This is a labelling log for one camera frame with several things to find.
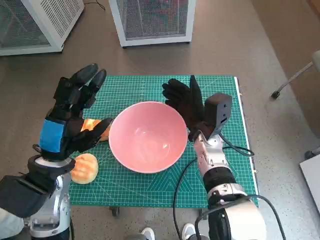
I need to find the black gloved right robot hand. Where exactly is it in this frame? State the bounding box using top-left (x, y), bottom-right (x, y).
top-left (161, 74), bottom-right (218, 142)

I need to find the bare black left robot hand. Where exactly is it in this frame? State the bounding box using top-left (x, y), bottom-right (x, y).
top-left (32, 63), bottom-right (114, 162)

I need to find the orange braided bread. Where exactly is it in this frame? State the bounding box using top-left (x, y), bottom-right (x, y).
top-left (80, 118), bottom-right (112, 142)

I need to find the round bread bun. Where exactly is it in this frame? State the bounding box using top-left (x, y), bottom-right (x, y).
top-left (70, 153), bottom-right (98, 185)

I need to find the pink bowl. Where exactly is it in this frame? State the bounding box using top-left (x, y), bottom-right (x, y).
top-left (108, 100), bottom-right (189, 174)

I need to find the green cutting mat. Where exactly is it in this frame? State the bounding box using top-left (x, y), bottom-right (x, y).
top-left (67, 73), bottom-right (260, 209)

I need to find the white perforated mesh cabinet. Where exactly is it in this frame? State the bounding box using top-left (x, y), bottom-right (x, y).
top-left (0, 0), bottom-right (85, 56)

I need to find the grey chair base leg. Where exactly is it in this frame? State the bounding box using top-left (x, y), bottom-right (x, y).
top-left (271, 49), bottom-right (320, 100)

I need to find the white robot right foot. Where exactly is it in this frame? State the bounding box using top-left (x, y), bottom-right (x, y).
top-left (181, 223), bottom-right (197, 240)

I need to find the white robot foot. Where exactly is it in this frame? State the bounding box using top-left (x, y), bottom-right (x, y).
top-left (181, 223), bottom-right (197, 240)
top-left (140, 226), bottom-right (156, 240)

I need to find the white robot left foot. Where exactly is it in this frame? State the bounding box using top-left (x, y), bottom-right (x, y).
top-left (140, 226), bottom-right (156, 240)

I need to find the white board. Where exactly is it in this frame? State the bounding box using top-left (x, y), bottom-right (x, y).
top-left (299, 154), bottom-right (320, 208)

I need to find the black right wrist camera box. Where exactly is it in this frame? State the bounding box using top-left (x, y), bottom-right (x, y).
top-left (204, 92), bottom-right (233, 138)

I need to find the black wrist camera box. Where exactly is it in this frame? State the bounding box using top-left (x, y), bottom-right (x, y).
top-left (204, 92), bottom-right (233, 138)
top-left (0, 174), bottom-right (55, 219)

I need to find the short black camera cable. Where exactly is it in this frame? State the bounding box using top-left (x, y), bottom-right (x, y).
top-left (219, 134), bottom-right (255, 157)

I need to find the white wire mesh cabinet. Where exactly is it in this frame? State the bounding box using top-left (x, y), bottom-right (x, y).
top-left (108, 0), bottom-right (196, 48)

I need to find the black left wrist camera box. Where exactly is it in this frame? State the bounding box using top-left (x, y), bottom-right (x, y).
top-left (0, 174), bottom-right (55, 219)

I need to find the long black right arm cable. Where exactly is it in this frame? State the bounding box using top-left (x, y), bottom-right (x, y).
top-left (173, 157), bottom-right (201, 240)

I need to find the thin black floor cable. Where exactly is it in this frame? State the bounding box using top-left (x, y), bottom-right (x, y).
top-left (83, 0), bottom-right (106, 11)

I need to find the looped black right arm cable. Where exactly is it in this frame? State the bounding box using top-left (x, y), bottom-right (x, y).
top-left (194, 194), bottom-right (287, 240)

